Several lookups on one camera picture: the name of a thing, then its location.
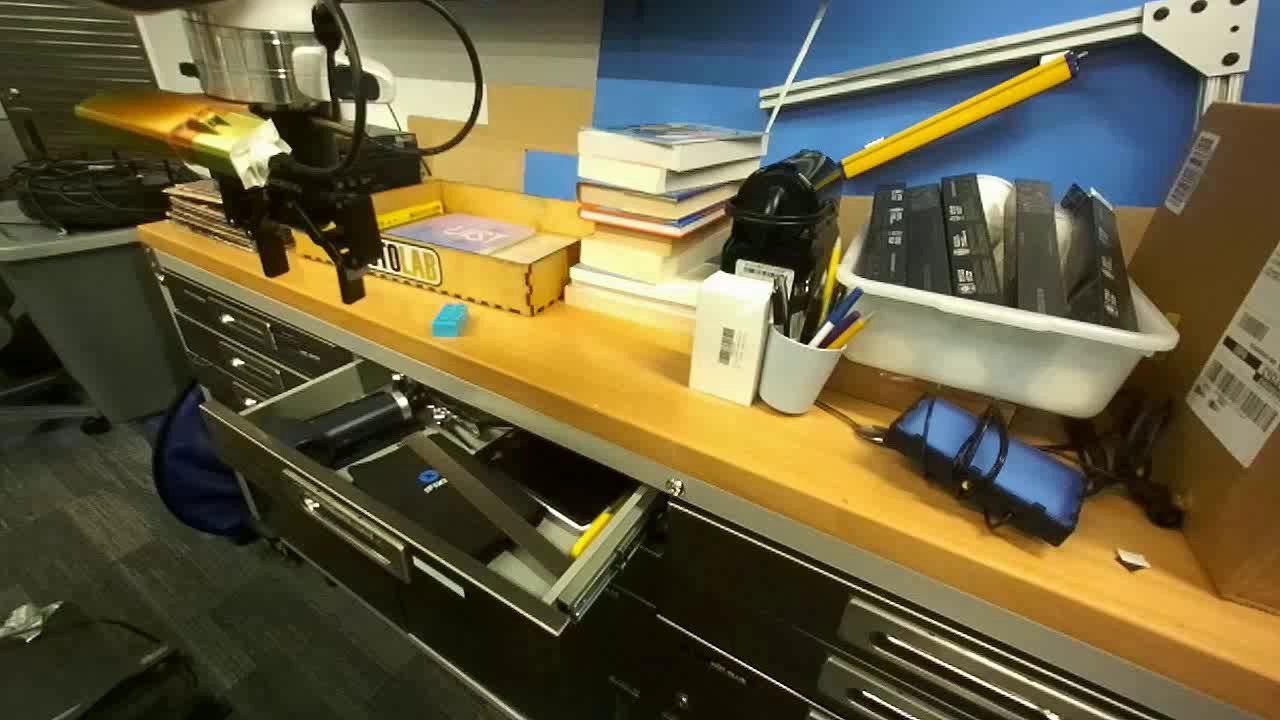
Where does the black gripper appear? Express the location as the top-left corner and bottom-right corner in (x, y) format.
(251, 103), (431, 307)

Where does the small blue block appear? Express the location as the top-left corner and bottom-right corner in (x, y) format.
(429, 301), (474, 339)

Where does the open black metal drawer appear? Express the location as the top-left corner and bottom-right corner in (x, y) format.
(195, 358), (664, 642)

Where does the black drawer cabinet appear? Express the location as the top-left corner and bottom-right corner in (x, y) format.
(150, 254), (1204, 720)

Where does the stack of flat boards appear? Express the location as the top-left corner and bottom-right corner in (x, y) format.
(163, 175), (258, 254)

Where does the purple-blue flat book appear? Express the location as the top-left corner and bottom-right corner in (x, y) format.
(388, 213), (540, 261)

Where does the black cylindrical flashlight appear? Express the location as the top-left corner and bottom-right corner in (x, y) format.
(285, 383), (420, 464)

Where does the laser-cut wooden box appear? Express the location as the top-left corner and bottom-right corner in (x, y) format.
(368, 175), (582, 320)

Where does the grey side table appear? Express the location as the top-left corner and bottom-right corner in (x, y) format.
(0, 196), (201, 432)

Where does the dark blue bag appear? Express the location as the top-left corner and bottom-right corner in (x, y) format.
(149, 382), (265, 549)

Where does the black box with blue logo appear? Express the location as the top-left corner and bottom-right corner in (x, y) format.
(346, 444), (545, 563)

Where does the silver measuring tool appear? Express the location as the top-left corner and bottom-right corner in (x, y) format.
(408, 430), (577, 580)

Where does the wide white book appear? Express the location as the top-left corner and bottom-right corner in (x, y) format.
(562, 261), (710, 328)

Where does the thin red-edged book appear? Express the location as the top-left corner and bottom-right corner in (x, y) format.
(577, 203), (735, 244)

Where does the thick cream book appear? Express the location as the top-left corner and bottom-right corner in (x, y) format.
(577, 222), (730, 288)

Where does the thin tan book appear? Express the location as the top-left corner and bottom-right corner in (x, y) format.
(577, 182), (742, 230)

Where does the thick white book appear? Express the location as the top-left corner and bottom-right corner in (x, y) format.
(572, 151), (765, 203)

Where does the book with blue-grey cover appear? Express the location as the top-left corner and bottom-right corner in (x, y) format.
(572, 122), (767, 175)

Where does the small yellow tool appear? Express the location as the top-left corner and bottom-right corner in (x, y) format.
(567, 505), (619, 563)

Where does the white upright carton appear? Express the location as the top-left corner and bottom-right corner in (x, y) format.
(682, 270), (780, 409)

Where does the crumpled white paper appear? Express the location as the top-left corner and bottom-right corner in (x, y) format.
(0, 597), (63, 649)

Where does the black crumpled bag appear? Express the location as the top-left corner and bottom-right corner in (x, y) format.
(715, 147), (848, 283)

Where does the black floor case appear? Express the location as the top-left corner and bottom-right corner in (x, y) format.
(0, 603), (206, 720)

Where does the white pen cup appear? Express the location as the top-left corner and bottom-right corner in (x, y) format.
(757, 324), (848, 421)

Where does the yellow pencil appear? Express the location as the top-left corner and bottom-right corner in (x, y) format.
(814, 235), (848, 328)

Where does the blue pen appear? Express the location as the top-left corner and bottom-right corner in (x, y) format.
(813, 283), (869, 347)

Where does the orange pen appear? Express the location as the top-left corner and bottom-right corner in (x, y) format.
(823, 314), (871, 358)

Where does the black slim box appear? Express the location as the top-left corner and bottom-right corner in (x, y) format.
(1057, 186), (1141, 332)
(905, 182), (956, 292)
(857, 182), (916, 283)
(1000, 175), (1073, 320)
(936, 172), (1007, 305)

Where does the yellow bar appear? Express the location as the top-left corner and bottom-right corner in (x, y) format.
(837, 52), (1085, 186)

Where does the white plastic bin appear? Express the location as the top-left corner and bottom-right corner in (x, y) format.
(837, 235), (1182, 423)

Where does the blue power brick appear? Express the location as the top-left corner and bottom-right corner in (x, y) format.
(883, 391), (1093, 549)

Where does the brown cardboard box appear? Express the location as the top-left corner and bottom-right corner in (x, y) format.
(1127, 99), (1280, 620)

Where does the gold wrist camera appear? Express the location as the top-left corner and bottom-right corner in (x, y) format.
(73, 87), (292, 191)

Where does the black coiled cable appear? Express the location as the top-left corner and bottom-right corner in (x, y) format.
(3, 151), (173, 235)

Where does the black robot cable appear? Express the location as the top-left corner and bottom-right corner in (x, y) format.
(309, 0), (488, 160)

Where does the white cable tie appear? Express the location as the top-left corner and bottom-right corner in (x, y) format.
(757, 0), (830, 160)

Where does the aluminium rail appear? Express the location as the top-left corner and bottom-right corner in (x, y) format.
(757, 5), (1150, 118)

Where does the black cable bundle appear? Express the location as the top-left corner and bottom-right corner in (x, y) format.
(1062, 390), (1193, 531)

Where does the perforated metal bracket plate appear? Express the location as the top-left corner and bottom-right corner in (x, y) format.
(1134, 0), (1264, 85)

